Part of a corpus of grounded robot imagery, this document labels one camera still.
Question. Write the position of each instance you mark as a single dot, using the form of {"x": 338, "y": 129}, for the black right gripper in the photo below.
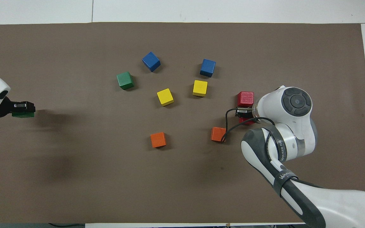
{"x": 245, "y": 112}

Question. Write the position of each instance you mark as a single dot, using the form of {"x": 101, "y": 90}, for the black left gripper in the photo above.
{"x": 5, "y": 107}

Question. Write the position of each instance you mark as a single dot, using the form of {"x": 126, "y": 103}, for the green wooden cube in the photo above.
{"x": 124, "y": 79}
{"x": 22, "y": 115}

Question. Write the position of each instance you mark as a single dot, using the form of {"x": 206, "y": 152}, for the red wooden cube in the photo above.
{"x": 246, "y": 121}
{"x": 245, "y": 98}

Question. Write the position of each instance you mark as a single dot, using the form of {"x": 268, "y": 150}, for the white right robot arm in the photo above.
{"x": 296, "y": 133}

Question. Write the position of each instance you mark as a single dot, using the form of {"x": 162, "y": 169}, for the orange wooden cube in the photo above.
{"x": 158, "y": 139}
{"x": 217, "y": 133}

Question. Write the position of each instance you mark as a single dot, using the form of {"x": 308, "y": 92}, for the yellow wooden cube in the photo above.
{"x": 165, "y": 96}
{"x": 200, "y": 87}

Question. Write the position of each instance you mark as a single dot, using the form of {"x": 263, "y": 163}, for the blue wooden cube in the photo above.
{"x": 208, "y": 67}
{"x": 151, "y": 60}

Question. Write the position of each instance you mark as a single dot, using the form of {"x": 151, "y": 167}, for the brown paper table mat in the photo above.
{"x": 106, "y": 183}

